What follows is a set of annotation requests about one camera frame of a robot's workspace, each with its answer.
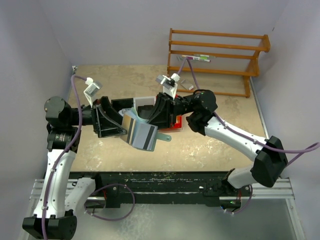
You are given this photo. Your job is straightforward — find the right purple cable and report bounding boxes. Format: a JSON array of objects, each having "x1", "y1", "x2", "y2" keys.
[{"x1": 174, "y1": 57, "x2": 320, "y2": 216}]

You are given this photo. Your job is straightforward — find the white bin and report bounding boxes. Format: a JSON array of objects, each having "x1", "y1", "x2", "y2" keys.
[{"x1": 133, "y1": 96, "x2": 156, "y2": 119}]

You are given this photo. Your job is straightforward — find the black bin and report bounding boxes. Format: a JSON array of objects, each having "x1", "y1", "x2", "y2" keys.
[{"x1": 111, "y1": 98, "x2": 134, "y2": 112}]

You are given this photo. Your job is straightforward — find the black cards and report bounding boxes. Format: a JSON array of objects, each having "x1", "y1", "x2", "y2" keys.
[{"x1": 137, "y1": 105, "x2": 154, "y2": 119}]

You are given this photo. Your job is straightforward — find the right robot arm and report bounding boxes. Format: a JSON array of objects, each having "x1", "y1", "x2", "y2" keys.
[{"x1": 146, "y1": 89, "x2": 288, "y2": 189}]

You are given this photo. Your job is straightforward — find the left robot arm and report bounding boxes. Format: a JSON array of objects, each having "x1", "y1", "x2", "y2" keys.
[{"x1": 22, "y1": 96, "x2": 125, "y2": 240}]

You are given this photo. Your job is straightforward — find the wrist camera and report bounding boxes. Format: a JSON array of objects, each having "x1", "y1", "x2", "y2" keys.
[
  {"x1": 155, "y1": 73, "x2": 180, "y2": 99},
  {"x1": 83, "y1": 77, "x2": 103, "y2": 107}
]

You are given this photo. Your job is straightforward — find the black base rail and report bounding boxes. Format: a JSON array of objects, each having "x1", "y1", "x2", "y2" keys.
[{"x1": 43, "y1": 171, "x2": 278, "y2": 208}]

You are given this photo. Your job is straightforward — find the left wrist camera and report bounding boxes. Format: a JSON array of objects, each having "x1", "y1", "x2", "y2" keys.
[{"x1": 83, "y1": 77, "x2": 103, "y2": 107}]

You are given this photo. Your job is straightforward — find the red bin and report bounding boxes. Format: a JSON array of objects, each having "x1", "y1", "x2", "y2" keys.
[{"x1": 159, "y1": 115, "x2": 183, "y2": 133}]

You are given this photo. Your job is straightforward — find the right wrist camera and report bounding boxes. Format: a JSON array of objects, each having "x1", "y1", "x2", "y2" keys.
[{"x1": 155, "y1": 73, "x2": 180, "y2": 99}]

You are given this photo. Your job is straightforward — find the gold card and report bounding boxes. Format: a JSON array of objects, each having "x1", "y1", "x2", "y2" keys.
[{"x1": 120, "y1": 114, "x2": 141, "y2": 145}]

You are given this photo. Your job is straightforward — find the wooden shelf rack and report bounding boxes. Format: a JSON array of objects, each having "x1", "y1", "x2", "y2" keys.
[{"x1": 166, "y1": 28, "x2": 271, "y2": 98}]

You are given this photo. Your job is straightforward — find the purple marker pen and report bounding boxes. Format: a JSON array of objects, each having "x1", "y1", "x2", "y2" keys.
[{"x1": 182, "y1": 55, "x2": 211, "y2": 63}]

